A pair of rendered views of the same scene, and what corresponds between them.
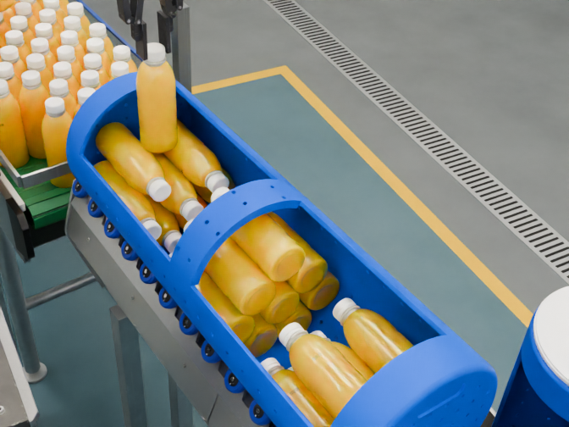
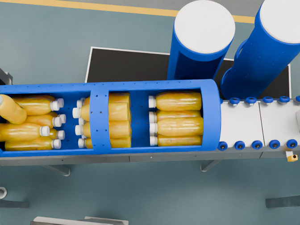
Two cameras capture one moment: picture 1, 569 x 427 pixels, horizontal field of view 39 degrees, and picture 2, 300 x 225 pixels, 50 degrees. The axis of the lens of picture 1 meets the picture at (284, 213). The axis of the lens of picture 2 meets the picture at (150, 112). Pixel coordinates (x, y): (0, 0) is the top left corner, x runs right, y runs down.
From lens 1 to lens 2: 73 cm
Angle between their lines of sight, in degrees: 41
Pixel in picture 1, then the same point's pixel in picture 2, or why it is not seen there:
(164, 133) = (22, 113)
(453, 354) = (211, 92)
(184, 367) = (107, 159)
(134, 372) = not seen: hidden behind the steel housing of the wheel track
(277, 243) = (121, 110)
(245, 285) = (125, 131)
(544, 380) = (199, 56)
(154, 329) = (82, 160)
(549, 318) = (184, 37)
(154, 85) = (9, 108)
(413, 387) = (217, 113)
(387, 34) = not seen: outside the picture
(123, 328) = not seen: hidden behind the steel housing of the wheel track
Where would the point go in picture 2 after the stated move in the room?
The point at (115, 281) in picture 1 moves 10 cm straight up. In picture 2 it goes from (47, 161) to (40, 158)
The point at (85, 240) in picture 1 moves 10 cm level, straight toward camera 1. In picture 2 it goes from (15, 162) to (35, 169)
